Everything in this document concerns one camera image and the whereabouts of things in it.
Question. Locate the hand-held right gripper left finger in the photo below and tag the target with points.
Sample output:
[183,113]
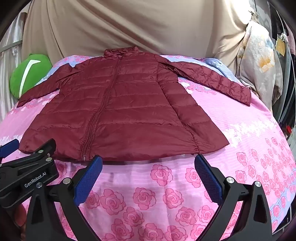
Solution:
[89,179]

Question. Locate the white floral quilt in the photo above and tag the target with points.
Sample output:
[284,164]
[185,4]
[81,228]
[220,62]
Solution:
[259,64]

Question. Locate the hanging dark clothes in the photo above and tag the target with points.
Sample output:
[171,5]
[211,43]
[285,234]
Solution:
[289,97]

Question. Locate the pink floral bedsheet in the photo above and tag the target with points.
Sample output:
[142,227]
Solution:
[161,197]

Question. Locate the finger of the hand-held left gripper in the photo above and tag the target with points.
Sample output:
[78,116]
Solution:
[9,147]
[46,148]

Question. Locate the person's left hand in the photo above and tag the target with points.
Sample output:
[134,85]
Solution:
[20,220]

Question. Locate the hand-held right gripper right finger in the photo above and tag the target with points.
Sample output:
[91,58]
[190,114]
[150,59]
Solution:
[208,179]

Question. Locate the green plush pillow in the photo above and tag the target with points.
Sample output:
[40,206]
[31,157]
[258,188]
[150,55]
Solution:
[32,74]

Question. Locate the silver curtain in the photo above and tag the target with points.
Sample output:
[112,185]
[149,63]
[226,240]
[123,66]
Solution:
[10,60]

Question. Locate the beige hanging cloth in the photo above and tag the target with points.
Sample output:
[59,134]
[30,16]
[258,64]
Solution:
[120,25]

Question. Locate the yellow paper tag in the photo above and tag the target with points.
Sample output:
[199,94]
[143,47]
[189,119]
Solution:
[281,47]

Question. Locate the dark red puffer jacket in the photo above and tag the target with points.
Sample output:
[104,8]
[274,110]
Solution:
[129,106]

